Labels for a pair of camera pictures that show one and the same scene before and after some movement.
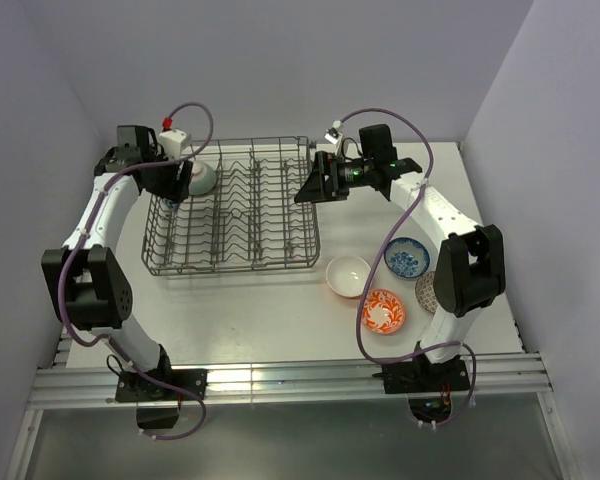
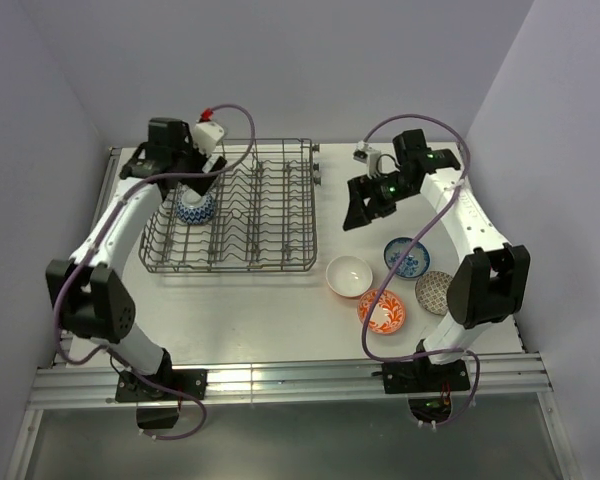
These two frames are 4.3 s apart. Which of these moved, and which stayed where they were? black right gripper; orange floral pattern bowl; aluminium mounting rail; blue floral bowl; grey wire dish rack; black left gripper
Moved: black left gripper; black right gripper
Stayed: grey wire dish rack; blue floral bowl; aluminium mounting rail; orange floral pattern bowl
